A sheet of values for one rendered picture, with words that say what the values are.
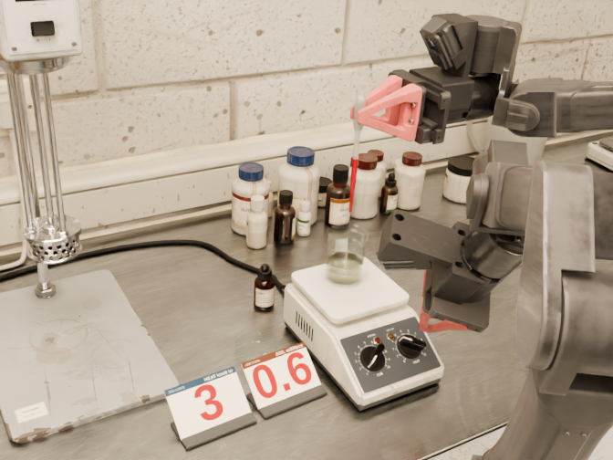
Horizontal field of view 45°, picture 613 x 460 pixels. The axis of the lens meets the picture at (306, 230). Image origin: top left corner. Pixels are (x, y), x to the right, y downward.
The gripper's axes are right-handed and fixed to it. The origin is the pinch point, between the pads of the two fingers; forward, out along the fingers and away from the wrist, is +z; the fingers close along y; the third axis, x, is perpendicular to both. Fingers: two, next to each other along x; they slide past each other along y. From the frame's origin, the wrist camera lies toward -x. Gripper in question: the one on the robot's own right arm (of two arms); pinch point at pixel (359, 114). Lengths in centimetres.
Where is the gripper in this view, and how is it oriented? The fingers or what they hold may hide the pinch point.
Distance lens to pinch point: 88.9
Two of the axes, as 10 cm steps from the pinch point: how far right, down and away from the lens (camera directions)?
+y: 4.9, 4.5, -7.4
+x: -0.6, 8.7, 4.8
